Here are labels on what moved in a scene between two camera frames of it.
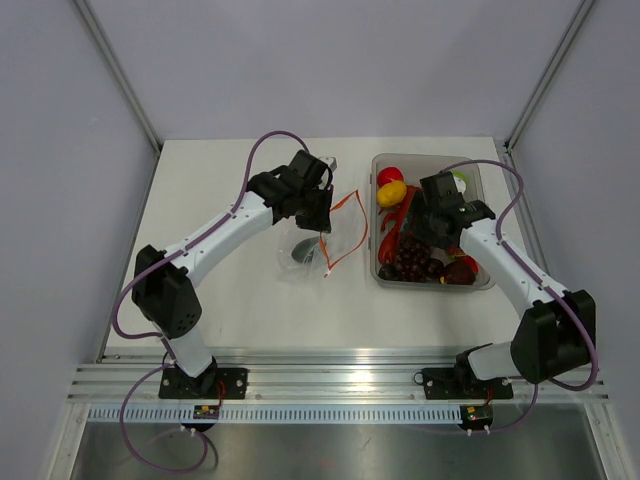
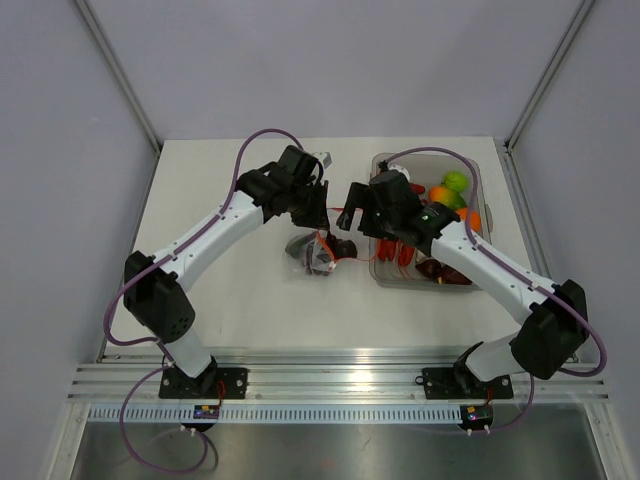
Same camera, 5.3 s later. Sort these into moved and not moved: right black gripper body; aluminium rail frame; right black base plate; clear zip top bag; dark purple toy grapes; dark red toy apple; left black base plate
Moved: dark purple toy grapes; right black gripper body; clear zip top bag
Not moved: left black base plate; aluminium rail frame; dark red toy apple; right black base plate
